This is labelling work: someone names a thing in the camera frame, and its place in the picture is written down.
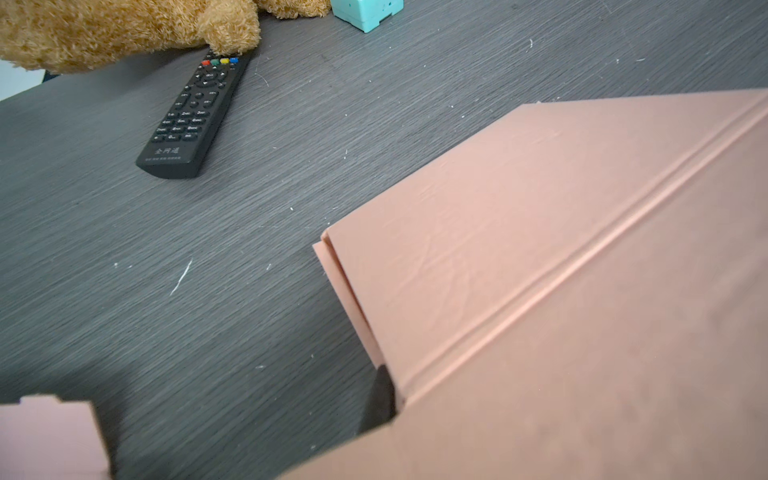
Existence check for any brown teddy bear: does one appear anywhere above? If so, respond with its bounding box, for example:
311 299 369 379
1 0 331 74

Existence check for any salmon cardboard box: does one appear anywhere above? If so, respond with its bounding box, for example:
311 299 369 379
288 89 767 479

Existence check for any black remote control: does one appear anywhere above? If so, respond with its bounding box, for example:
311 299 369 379
136 51 253 180

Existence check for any pink flat cardboard box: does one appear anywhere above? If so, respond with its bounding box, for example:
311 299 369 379
1 395 112 479

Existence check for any small teal alarm clock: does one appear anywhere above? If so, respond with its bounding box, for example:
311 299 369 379
331 0 404 33

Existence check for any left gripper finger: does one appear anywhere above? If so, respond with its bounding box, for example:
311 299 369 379
358 365 397 435

